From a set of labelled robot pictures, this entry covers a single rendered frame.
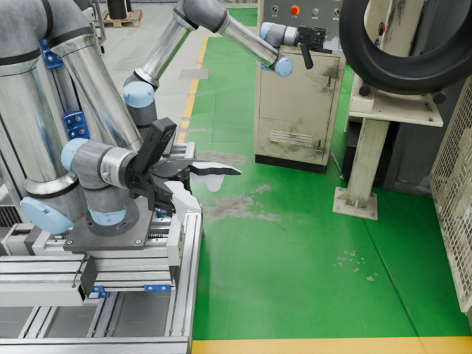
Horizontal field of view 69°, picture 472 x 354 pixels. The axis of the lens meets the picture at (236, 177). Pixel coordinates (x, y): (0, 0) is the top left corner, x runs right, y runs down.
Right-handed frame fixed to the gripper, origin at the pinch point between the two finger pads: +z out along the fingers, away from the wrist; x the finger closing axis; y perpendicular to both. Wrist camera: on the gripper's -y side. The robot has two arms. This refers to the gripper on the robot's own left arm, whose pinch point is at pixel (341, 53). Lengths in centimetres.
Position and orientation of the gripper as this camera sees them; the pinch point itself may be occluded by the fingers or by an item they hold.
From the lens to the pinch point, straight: 159.6
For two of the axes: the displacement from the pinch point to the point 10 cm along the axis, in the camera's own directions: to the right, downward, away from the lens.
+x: 3.1, -5.4, 7.8
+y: 1.2, -8.0, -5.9
